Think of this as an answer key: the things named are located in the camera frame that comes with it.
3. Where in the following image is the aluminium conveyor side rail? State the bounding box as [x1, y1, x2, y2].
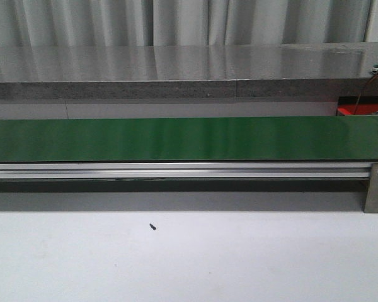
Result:
[0, 162, 372, 180]

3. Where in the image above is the grey stone shelf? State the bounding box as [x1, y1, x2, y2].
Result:
[0, 42, 378, 99]

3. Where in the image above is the white pleated curtain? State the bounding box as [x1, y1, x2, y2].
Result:
[0, 1, 372, 47]

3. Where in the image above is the green conveyor belt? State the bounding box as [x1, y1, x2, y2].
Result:
[0, 116, 378, 162]

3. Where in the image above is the red plastic tray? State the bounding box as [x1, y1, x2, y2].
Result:
[336, 96, 378, 116]

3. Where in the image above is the red and black wire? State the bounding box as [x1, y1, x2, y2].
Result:
[351, 57, 378, 117]

